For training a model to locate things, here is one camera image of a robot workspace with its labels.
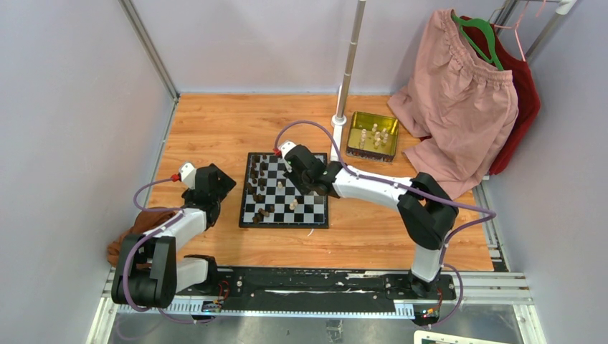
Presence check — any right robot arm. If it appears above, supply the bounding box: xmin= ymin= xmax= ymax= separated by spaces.
xmin=275 ymin=141 xmax=458 ymax=300

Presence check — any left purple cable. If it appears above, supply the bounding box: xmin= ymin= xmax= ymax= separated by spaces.
xmin=121 ymin=177 xmax=224 ymax=325

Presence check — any pink wire hanger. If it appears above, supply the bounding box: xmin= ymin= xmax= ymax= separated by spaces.
xmin=489 ymin=0 xmax=531 ymax=62

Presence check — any pink hanging garment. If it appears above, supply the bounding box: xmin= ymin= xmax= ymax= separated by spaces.
xmin=387 ymin=9 xmax=518 ymax=199

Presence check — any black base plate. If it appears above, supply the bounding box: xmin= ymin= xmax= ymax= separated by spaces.
xmin=179 ymin=267 xmax=460 ymax=315

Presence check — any silver rack pole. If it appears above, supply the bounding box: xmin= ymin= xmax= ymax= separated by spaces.
xmin=332 ymin=0 xmax=366 ymax=128

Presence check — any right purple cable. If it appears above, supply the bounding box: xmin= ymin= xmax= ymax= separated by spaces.
xmin=273 ymin=120 xmax=498 ymax=328

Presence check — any yellow metal tin tray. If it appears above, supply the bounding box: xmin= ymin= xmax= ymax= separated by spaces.
xmin=346 ymin=111 xmax=399 ymax=163

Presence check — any black white chess board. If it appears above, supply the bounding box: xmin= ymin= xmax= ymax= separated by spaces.
xmin=239 ymin=152 xmax=329 ymax=229

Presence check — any red hanging garment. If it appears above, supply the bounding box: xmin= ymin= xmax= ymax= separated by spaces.
xmin=489 ymin=34 xmax=541 ymax=175

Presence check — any brown crumpled cloth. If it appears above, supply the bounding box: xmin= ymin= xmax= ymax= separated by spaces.
xmin=107 ymin=210 xmax=176 ymax=267

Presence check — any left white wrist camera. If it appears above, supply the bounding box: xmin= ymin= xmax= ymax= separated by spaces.
xmin=171 ymin=161 xmax=196 ymax=189

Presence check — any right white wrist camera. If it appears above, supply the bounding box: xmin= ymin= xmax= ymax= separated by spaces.
xmin=273 ymin=140 xmax=296 ymax=173

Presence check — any purple cable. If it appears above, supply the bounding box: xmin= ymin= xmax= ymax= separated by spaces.
xmin=273 ymin=120 xmax=498 ymax=328
xmin=121 ymin=177 xmax=224 ymax=325

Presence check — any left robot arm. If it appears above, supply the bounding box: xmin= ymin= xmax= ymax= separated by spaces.
xmin=110 ymin=162 xmax=236 ymax=312

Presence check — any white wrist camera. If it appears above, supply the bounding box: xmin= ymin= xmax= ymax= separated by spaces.
xmin=273 ymin=140 xmax=296 ymax=173
xmin=171 ymin=161 xmax=196 ymax=189

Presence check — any green clothes hanger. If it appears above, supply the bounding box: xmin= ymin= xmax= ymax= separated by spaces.
xmin=451 ymin=13 xmax=505 ymax=72

